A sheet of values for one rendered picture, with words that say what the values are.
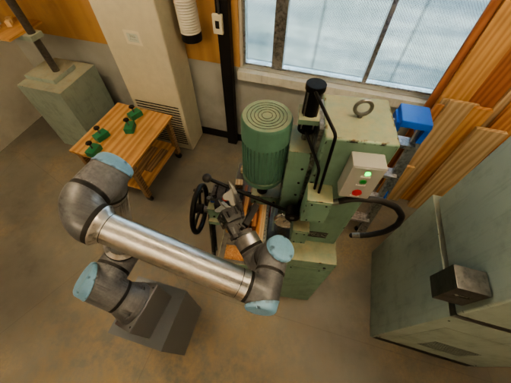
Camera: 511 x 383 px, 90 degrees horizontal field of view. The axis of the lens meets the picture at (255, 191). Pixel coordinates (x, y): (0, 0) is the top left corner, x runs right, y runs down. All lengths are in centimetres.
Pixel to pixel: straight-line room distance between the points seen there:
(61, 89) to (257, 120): 226
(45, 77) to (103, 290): 218
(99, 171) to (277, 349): 164
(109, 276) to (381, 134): 119
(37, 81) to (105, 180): 236
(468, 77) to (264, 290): 190
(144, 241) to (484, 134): 215
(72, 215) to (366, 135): 82
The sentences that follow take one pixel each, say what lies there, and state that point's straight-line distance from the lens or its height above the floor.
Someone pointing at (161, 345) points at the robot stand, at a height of 55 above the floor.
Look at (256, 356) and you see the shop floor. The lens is 204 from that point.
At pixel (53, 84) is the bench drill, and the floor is 70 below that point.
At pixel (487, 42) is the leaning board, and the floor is 134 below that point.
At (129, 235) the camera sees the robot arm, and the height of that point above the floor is 143.
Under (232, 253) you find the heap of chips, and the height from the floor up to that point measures 92.
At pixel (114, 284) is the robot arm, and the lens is 133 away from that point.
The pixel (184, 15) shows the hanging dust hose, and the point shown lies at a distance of 221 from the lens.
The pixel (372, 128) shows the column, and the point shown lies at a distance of 87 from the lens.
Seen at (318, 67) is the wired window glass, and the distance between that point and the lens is 235.
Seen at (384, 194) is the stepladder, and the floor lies 56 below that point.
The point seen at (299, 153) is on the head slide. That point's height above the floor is 140.
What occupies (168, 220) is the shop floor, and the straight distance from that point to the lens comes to 243.
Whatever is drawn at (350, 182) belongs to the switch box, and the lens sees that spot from 85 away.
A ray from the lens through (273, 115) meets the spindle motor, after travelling 88.
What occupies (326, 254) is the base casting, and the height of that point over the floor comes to 80.
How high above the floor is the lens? 204
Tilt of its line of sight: 55 degrees down
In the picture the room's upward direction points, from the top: 2 degrees clockwise
